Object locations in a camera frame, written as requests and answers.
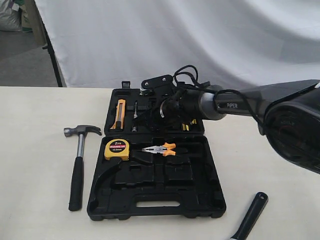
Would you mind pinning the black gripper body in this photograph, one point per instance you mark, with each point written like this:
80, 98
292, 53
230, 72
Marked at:
163, 114

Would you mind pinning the orange handled pliers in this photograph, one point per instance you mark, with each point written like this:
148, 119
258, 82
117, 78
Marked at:
147, 152

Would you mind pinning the black handled adjustable wrench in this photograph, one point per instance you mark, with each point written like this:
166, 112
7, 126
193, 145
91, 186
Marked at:
253, 213

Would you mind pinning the steel claw hammer black grip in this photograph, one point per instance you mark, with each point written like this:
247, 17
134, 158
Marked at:
77, 179

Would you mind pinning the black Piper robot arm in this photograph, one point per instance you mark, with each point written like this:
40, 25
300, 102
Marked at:
286, 113

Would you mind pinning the black plastic tool case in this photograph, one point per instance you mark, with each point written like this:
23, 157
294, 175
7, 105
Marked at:
186, 185

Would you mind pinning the large yellow black screwdriver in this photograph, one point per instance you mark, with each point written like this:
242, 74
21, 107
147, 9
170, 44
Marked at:
185, 127

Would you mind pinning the clear tester screwdriver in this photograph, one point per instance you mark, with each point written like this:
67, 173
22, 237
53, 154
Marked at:
135, 115

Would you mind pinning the orange utility knife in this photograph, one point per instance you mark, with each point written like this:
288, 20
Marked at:
120, 115

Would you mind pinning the yellow tape measure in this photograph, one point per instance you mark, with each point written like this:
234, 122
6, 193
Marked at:
117, 148

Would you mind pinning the white backdrop cloth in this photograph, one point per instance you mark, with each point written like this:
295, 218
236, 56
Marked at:
232, 43

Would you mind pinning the black backdrop stand pole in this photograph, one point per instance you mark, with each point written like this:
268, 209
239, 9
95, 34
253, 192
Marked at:
50, 50

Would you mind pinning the white plastic sack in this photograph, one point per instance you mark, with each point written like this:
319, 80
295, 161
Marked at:
10, 20

